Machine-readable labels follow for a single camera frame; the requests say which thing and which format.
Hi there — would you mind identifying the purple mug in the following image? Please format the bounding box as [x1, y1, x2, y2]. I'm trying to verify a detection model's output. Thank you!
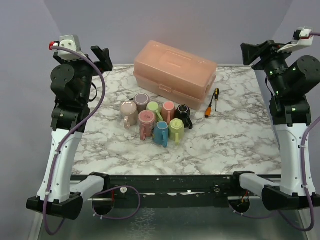
[133, 93, 150, 113]

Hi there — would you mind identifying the translucent pink plastic toolbox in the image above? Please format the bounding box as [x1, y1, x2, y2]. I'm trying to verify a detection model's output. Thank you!
[133, 40, 217, 110]

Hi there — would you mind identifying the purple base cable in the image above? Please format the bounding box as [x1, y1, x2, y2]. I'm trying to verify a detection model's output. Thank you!
[91, 185, 142, 221]
[229, 194, 283, 220]

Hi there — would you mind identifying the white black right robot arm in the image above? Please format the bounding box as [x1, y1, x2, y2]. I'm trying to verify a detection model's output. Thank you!
[229, 38, 320, 211]

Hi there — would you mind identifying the salmon pink mug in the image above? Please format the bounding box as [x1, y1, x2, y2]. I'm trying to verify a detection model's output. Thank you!
[161, 101, 176, 125]

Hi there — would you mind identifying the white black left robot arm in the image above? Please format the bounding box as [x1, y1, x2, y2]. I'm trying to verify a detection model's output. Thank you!
[26, 46, 113, 220]

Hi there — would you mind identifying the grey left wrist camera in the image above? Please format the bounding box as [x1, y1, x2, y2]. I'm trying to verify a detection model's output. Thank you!
[49, 34, 81, 53]

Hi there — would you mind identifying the light green round mug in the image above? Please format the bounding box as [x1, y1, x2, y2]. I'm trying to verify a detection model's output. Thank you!
[146, 101, 164, 122]

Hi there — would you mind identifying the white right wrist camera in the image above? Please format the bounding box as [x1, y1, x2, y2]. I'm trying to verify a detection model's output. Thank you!
[277, 26, 314, 53]

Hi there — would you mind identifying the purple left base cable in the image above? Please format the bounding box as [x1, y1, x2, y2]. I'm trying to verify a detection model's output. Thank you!
[91, 185, 142, 221]

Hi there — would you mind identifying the iridescent beige mug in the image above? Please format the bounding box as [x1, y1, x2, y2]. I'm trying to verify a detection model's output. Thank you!
[120, 100, 138, 129]

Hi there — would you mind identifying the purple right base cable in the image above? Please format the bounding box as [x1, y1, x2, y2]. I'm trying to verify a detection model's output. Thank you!
[229, 194, 283, 220]

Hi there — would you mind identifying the green faceted mug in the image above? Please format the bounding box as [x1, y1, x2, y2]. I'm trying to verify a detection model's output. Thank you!
[168, 118, 185, 145]

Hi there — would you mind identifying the aluminium table frame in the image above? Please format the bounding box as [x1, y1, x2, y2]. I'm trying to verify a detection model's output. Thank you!
[30, 196, 319, 240]

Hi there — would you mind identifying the blue mug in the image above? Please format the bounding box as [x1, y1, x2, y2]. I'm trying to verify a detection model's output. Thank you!
[152, 121, 169, 148]

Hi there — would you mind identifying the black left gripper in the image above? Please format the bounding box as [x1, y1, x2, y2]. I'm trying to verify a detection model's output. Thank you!
[53, 45, 112, 104]

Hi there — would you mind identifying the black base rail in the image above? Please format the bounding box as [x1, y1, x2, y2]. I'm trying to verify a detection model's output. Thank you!
[91, 175, 246, 209]

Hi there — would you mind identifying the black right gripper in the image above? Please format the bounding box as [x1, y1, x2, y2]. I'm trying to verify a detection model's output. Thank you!
[241, 39, 297, 95]

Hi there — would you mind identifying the pink ghost pattern mug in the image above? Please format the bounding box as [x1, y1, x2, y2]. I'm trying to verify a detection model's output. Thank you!
[138, 110, 156, 141]

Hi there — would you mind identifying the black mug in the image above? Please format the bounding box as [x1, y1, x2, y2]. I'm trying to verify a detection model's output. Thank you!
[174, 104, 193, 130]

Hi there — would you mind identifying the orange black screwdriver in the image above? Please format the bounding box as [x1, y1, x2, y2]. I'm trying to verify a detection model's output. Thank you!
[204, 88, 220, 118]

